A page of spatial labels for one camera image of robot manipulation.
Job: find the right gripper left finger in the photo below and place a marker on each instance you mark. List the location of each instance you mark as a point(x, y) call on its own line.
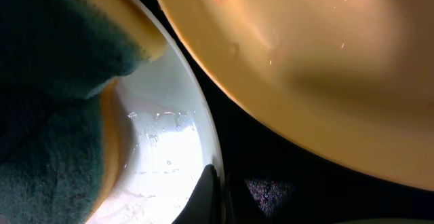
point(204, 205)

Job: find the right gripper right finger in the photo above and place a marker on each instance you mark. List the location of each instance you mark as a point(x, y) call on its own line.
point(241, 207)

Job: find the yellow plate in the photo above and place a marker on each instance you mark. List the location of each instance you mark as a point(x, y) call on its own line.
point(348, 80)

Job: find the green and yellow scrub sponge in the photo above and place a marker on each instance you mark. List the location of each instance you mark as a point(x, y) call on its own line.
point(60, 62)

